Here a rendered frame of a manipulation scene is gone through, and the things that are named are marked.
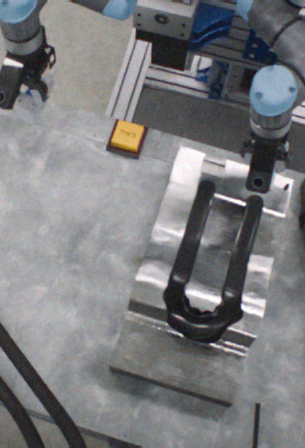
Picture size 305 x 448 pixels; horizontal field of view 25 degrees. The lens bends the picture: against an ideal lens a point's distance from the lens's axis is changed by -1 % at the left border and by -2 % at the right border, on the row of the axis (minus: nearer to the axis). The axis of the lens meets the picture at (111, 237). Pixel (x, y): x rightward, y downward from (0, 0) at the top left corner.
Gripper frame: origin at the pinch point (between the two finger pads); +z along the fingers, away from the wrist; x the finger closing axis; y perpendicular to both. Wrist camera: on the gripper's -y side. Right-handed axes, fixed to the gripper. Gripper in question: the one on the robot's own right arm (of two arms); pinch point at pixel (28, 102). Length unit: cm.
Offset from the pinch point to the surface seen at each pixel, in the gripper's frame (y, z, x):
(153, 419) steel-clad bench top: -45, 15, -55
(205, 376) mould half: -33, 9, -60
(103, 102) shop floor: 57, 95, 14
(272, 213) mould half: 5, 6, -57
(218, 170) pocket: 9.3, 8.8, -42.3
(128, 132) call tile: 9.3, 11.4, -19.8
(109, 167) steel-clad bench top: 0.9, 15.1, -19.4
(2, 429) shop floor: -62, 95, -15
